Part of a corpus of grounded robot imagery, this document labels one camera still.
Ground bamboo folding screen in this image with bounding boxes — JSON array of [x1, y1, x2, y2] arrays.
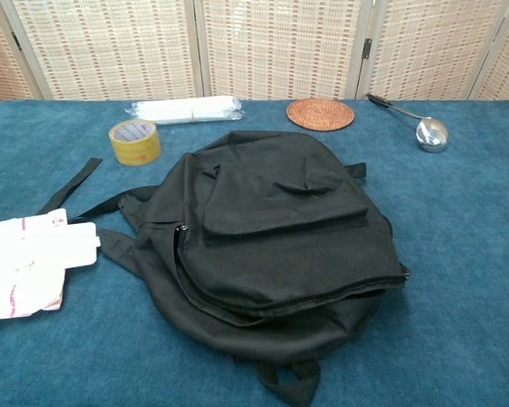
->
[[0, 0, 509, 103]]

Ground black fabric backpack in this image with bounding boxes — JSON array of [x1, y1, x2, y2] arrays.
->
[[67, 130, 412, 406]]

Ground yellow packing tape roll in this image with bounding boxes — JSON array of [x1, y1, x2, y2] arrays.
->
[[108, 119, 162, 166]]

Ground steel ladle black handle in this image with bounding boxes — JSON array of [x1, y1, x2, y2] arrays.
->
[[366, 92, 450, 153]]

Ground flat black strap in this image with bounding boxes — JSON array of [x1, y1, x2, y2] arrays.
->
[[36, 157, 104, 216]]

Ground bundle of clear straws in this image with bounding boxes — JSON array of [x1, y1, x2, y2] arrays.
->
[[125, 96, 245, 126]]

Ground round woven rattan coaster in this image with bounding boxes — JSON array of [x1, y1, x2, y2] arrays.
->
[[286, 97, 355, 132]]

